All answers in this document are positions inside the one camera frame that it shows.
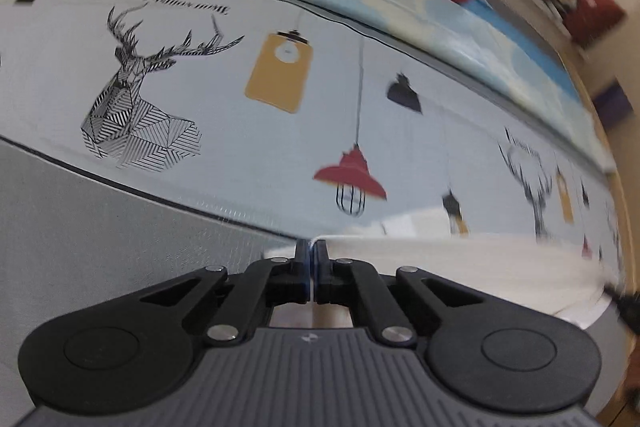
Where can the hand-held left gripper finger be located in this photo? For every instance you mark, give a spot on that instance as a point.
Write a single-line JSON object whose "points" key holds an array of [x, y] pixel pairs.
{"points": [[317, 274], [305, 274]]}

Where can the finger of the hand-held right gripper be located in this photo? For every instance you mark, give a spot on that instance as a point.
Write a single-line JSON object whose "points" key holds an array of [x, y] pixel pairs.
{"points": [[626, 304]]}

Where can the white long-sleeve shirt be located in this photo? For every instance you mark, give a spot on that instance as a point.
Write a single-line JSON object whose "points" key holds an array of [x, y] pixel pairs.
{"points": [[475, 267]]}

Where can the deer and lamp printed sheet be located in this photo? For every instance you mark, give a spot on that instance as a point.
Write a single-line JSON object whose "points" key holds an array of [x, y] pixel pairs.
{"points": [[240, 147]]}

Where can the grey bed cover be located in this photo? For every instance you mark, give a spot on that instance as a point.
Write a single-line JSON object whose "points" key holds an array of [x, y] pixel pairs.
{"points": [[115, 237]]}

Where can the purple box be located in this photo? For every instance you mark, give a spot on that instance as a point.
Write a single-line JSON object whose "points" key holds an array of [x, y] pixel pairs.
{"points": [[614, 103]]}

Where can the dark red box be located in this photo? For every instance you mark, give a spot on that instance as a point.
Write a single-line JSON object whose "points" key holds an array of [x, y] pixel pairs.
{"points": [[595, 14]]}

